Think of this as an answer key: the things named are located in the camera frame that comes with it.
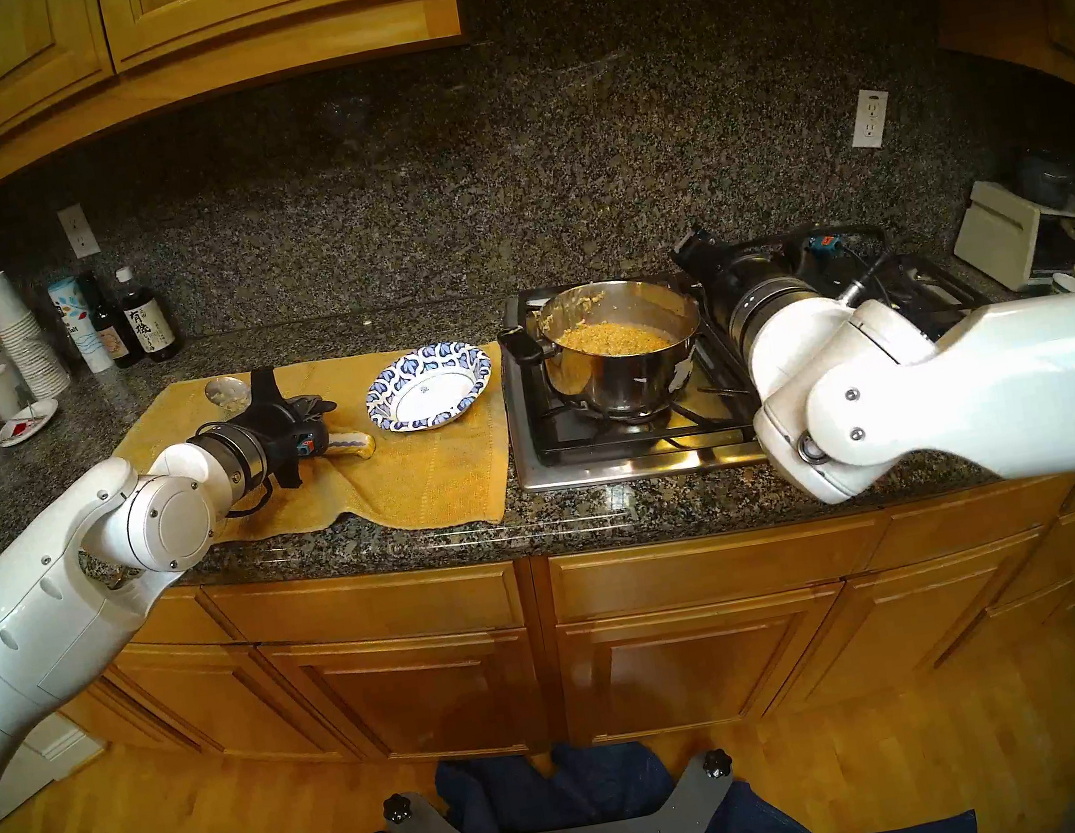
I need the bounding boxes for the soy sauce bottle white label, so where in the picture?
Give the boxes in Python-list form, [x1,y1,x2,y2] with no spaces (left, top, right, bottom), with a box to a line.
[114,261,183,368]

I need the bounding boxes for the blue white paper bowl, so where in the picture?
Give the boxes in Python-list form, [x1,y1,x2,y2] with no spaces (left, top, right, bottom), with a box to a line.
[358,334,503,440]

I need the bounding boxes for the small white plate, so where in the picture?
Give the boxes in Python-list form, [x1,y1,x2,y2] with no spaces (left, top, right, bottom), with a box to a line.
[0,397,64,449]

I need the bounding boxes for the cooked oatmeal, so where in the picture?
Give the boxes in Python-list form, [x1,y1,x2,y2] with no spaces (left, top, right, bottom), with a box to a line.
[556,310,677,367]

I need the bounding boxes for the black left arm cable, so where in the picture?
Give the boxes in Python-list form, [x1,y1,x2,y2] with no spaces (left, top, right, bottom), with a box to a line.
[195,413,282,524]

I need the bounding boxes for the stainless steel pot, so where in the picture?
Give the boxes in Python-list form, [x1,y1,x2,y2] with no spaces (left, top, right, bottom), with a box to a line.
[491,267,717,438]

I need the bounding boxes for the yellow ceramic spoon rest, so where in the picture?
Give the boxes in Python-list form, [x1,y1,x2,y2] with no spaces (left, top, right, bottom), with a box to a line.
[326,426,380,467]

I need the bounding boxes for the wooden base cabinets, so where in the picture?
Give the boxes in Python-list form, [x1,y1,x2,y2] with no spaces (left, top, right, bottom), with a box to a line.
[0,401,1075,833]

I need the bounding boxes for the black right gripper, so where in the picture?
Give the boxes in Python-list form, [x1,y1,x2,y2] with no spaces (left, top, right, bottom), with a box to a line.
[667,216,787,308]

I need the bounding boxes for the white toaster oven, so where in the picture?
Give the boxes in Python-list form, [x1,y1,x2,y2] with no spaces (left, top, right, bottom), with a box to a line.
[944,166,1075,301]

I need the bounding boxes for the dark kettle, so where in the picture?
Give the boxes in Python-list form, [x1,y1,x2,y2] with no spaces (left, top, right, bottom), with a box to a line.
[1002,143,1075,215]

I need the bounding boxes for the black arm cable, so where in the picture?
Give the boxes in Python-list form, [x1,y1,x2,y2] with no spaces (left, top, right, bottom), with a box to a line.
[195,413,282,524]
[751,212,899,315]

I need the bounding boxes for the steel gas cooktop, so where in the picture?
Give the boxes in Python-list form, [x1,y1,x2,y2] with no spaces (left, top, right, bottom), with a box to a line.
[486,218,1006,503]

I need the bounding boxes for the stack of white paper cups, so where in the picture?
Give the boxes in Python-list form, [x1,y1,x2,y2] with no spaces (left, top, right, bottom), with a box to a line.
[0,262,75,407]

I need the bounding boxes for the yellow towel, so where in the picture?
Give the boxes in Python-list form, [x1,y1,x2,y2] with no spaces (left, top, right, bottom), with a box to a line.
[104,331,526,582]

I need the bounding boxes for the dark glass bottle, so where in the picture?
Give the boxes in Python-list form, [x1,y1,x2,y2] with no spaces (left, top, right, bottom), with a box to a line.
[77,264,146,373]

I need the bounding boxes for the wooden wall cabinets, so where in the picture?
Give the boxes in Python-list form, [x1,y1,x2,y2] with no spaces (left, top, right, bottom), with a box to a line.
[0,0,487,253]

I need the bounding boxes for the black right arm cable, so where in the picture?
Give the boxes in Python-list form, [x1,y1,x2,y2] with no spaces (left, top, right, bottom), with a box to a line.
[751,212,899,315]

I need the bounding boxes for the metal spoon black handle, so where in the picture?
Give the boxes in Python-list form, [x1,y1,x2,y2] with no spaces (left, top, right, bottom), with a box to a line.
[203,372,256,419]

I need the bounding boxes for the white double wall outlet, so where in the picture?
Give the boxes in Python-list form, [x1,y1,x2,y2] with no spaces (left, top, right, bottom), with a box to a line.
[844,87,898,154]

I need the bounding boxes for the wooden corner cabinet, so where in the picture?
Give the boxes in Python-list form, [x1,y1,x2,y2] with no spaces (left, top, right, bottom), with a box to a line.
[932,0,1075,143]

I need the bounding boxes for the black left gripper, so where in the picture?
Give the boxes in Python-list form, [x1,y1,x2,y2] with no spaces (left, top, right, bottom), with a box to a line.
[232,357,349,497]

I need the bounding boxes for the white patterned canister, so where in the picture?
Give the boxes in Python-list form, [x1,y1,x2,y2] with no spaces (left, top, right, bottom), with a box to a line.
[46,273,116,379]

